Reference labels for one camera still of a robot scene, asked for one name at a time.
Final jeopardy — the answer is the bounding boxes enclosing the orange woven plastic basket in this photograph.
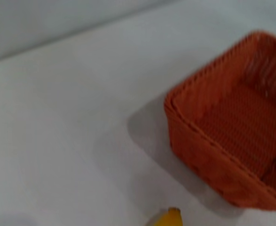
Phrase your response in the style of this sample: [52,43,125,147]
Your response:
[164,30,276,212]

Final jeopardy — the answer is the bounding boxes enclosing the yellow plastic banana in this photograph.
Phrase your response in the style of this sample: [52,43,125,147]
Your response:
[150,207,183,226]

